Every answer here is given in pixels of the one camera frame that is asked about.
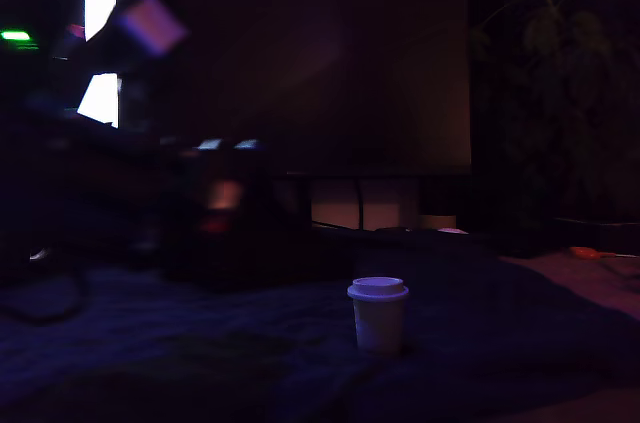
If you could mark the pale camera box on bracket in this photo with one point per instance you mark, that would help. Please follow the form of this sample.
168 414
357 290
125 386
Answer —
152 25

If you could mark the blue cloth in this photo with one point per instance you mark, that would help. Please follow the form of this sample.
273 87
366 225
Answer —
475 343

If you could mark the pale round container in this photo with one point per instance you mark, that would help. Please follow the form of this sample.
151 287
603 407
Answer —
438 221

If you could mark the white coffee capsule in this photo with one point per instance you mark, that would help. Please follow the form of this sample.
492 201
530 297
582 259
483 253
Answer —
378 315

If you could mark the leafy house plant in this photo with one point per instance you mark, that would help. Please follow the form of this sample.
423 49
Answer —
555 68

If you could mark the small white flat object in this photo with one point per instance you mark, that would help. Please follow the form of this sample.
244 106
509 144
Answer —
453 230

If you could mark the dark computer monitor on stand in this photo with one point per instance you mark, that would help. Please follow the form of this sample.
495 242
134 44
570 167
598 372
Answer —
350 78

